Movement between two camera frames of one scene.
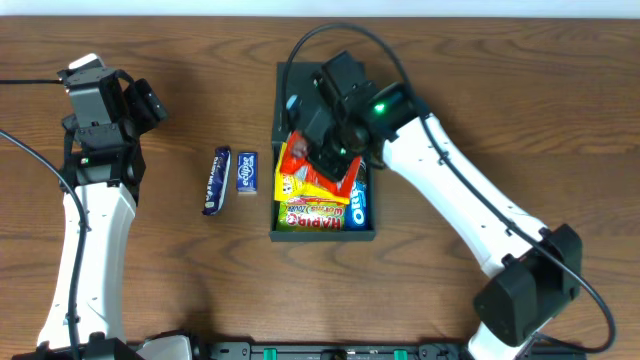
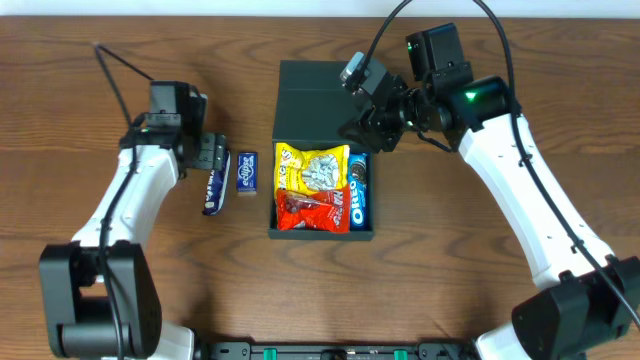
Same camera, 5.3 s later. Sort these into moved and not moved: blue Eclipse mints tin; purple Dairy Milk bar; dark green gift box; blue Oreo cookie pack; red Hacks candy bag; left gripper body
Moved: left gripper body; red Hacks candy bag
Not moved: purple Dairy Milk bar; dark green gift box; blue Oreo cookie pack; blue Eclipse mints tin
